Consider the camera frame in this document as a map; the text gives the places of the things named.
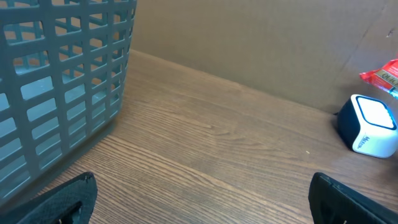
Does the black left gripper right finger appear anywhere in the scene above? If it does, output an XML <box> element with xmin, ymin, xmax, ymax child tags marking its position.
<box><xmin>308</xmin><ymin>172</ymin><xmax>397</xmax><ymax>224</ymax></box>

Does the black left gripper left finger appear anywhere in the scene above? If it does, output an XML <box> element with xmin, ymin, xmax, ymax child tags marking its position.
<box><xmin>1</xmin><ymin>172</ymin><xmax>98</xmax><ymax>224</ymax></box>

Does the orange spaghetti pack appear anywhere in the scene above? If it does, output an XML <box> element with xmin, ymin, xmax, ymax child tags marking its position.
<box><xmin>359</xmin><ymin>59</ymin><xmax>397</xmax><ymax>98</ymax></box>

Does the white barcode scanner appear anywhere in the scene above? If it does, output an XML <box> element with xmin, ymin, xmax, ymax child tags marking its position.
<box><xmin>336</xmin><ymin>94</ymin><xmax>397</xmax><ymax>159</ymax></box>

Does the grey plastic mesh basket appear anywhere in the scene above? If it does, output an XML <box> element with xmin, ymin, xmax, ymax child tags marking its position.
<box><xmin>1</xmin><ymin>0</ymin><xmax>137</xmax><ymax>210</ymax></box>

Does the brown cardboard backdrop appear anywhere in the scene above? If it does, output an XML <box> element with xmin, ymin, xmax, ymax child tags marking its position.
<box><xmin>132</xmin><ymin>0</ymin><xmax>397</xmax><ymax>112</ymax></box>

